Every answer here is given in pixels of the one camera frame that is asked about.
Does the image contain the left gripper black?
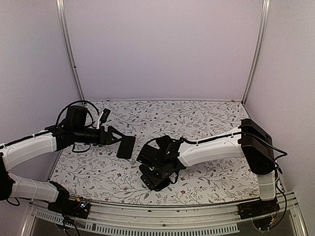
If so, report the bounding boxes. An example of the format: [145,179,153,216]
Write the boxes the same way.
[74,125,126,147]

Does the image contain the large black phone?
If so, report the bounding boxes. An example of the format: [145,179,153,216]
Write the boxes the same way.
[116,136,136,159]

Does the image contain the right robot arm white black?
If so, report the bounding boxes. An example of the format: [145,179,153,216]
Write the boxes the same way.
[137,118,276,214]

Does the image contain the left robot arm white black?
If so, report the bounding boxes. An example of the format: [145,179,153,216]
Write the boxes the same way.
[0,104,135,213]

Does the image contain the floral patterned table mat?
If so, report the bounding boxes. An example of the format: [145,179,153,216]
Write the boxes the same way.
[51,101,259,206]

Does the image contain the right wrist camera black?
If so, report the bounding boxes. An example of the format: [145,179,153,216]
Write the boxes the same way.
[136,145,159,168]

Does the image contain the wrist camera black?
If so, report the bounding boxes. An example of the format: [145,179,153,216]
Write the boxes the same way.
[136,145,159,168]
[100,109,111,123]

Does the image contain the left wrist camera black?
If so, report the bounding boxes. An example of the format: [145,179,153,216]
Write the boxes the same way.
[100,109,111,123]

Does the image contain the right camera cable black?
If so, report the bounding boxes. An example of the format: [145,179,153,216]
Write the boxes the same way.
[141,137,184,153]

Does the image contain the camera cable black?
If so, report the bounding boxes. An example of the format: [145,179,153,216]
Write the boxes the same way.
[56,100,100,128]
[141,137,184,153]

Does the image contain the left camera cable black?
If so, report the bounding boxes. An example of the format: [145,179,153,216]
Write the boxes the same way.
[56,100,100,128]

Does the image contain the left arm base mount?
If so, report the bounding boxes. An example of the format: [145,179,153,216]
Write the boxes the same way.
[48,181,91,219]

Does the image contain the front aluminium rail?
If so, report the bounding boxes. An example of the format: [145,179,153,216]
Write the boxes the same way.
[22,192,307,236]

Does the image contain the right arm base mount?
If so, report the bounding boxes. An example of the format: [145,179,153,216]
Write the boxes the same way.
[237,198,280,219]

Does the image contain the left aluminium frame post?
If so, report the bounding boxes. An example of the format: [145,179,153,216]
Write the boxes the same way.
[56,0,85,100]

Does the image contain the aluminium frame post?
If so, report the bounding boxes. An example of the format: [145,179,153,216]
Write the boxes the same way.
[241,0,270,107]
[56,0,85,100]

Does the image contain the right aluminium frame post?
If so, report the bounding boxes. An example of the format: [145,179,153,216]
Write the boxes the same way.
[241,0,270,107]

